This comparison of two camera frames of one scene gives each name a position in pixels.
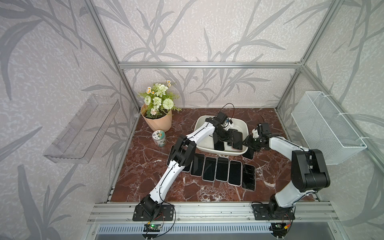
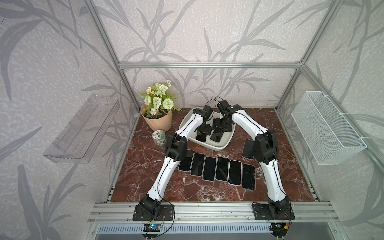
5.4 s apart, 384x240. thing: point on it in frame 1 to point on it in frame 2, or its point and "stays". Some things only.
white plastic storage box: [238, 146] to [227, 136]
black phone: [187, 163] stays
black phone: [235, 173] stays
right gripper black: [247, 143] to [215, 124]
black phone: [249, 155] stays
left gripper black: [228, 138] to [208, 131]
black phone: [222, 171] stays
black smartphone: [209, 169] stays
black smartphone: [198, 165] stays
